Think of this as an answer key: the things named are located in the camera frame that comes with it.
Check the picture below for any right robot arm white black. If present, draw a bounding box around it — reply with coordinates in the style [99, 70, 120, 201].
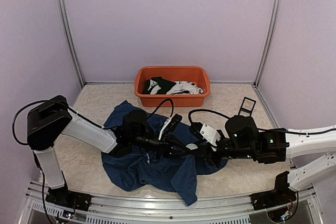
[187, 114, 335, 205]

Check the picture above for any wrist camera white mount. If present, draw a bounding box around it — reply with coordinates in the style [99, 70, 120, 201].
[158, 114, 182, 141]
[189, 122, 222, 152]

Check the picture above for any black square display box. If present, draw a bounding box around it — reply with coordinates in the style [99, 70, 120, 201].
[238, 97, 256, 116]

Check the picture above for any aluminium corner post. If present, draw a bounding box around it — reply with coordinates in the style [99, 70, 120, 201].
[254, 0, 281, 89]
[57, 0, 86, 88]

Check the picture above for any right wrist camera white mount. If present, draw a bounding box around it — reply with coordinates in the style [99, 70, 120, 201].
[189, 122, 222, 152]

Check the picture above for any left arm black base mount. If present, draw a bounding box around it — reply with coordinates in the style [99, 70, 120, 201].
[46, 191, 92, 211]

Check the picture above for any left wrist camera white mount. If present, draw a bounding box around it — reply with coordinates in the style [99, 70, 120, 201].
[158, 114, 182, 141]

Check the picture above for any orange plastic tub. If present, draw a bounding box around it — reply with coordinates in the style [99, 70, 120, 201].
[134, 66, 211, 107]

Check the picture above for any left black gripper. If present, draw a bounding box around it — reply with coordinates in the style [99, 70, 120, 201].
[131, 132, 191, 161]

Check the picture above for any left aluminium corner post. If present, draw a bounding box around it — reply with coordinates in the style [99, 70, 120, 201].
[57, 0, 86, 88]

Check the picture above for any right aluminium corner post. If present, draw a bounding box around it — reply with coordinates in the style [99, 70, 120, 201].
[254, 0, 281, 89]

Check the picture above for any black and white garment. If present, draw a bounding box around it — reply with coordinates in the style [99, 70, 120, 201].
[142, 77, 204, 95]

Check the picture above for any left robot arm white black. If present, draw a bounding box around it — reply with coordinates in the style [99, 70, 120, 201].
[14, 95, 190, 206]

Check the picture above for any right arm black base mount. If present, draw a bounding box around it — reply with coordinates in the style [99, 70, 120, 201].
[250, 190, 297, 211]

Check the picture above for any dark blue t-shirt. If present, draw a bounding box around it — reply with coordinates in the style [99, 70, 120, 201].
[101, 100, 228, 206]

